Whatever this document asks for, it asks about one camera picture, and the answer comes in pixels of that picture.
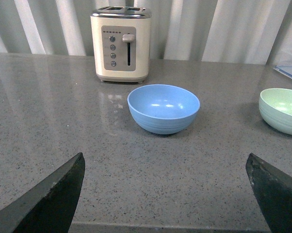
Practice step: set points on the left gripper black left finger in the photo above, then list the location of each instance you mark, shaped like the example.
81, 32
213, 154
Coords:
48, 207

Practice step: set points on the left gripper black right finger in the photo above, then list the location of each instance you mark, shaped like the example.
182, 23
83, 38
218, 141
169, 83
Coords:
273, 191

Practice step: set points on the green bowl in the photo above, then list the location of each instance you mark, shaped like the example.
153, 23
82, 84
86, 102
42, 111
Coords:
275, 107

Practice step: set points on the blue bowl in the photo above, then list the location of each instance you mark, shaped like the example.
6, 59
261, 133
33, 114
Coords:
163, 109

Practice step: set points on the clear plastic food container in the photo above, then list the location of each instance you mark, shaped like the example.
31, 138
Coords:
285, 70

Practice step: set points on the white curtain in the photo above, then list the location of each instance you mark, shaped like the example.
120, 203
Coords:
231, 31

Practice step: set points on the cream two-slot toaster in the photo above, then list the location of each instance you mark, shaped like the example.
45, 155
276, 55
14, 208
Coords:
121, 43

